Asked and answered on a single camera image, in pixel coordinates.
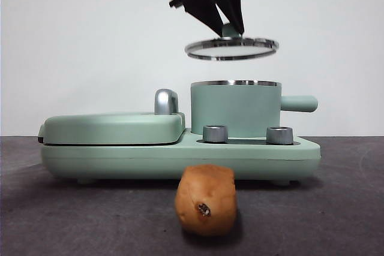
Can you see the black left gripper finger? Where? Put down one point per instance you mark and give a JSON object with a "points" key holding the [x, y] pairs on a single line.
{"points": [[232, 1], [207, 13]]}

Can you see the glass lid with green knob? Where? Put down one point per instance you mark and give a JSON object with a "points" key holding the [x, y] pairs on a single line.
{"points": [[231, 49]]}

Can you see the brown potato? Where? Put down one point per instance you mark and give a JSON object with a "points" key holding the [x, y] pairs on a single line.
{"points": [[207, 196]]}

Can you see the silver control knob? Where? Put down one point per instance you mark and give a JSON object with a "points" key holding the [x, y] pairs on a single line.
{"points": [[215, 133], [279, 135]]}

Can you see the mint green griddle cover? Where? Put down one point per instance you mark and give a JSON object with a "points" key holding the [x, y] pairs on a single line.
{"points": [[111, 128]]}

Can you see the mint green breakfast machine base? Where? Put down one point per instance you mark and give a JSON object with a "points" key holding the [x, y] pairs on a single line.
{"points": [[120, 160]]}

